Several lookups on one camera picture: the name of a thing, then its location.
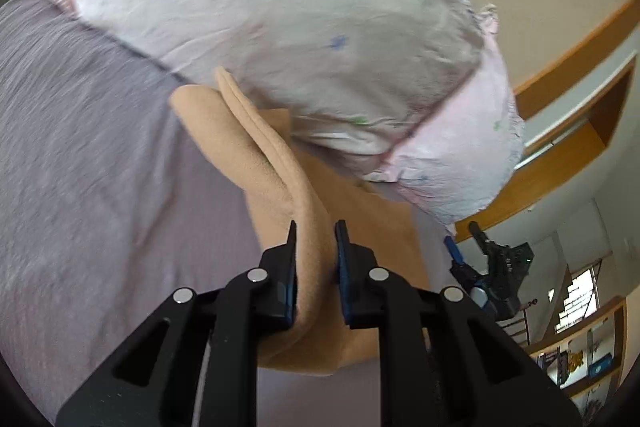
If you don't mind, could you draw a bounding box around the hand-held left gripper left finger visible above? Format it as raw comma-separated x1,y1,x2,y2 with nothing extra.
55,220,301,427

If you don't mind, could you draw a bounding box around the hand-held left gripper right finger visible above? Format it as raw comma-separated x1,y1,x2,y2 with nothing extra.
333,219,584,427

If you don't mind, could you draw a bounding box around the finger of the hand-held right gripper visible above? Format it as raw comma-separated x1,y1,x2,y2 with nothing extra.
442,234,482,295
467,220,501,258

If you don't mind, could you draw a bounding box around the tan small cloth garment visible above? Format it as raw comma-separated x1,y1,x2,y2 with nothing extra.
169,66,432,379

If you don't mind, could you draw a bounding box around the dark stair railing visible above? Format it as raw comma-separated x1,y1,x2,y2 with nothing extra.
499,299,538,348

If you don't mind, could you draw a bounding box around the window with grille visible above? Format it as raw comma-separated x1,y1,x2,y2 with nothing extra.
551,268,605,334

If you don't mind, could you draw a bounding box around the wooden bed headboard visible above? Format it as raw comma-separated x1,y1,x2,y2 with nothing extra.
452,0,640,244

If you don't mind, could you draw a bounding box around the lilac bed sheet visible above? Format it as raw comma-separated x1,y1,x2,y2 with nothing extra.
0,0,458,427

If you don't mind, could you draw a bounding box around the white pink dotted pillow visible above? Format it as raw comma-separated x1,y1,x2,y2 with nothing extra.
39,0,527,226

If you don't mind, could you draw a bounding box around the wooden wall shelf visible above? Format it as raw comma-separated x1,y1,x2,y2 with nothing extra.
524,296,629,410

